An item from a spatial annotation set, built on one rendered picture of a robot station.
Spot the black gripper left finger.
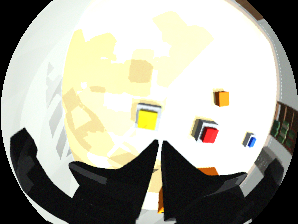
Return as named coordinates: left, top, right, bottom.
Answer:
left=68, top=139, right=160, bottom=220

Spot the red button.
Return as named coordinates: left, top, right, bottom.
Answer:
left=194, top=119, right=220, bottom=144

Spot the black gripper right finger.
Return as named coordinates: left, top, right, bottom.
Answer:
left=160, top=140, right=247, bottom=222

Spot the blue button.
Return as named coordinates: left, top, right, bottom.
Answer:
left=242, top=132, right=257, bottom=148

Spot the yellow button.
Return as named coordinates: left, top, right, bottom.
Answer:
left=134, top=101, right=162, bottom=132

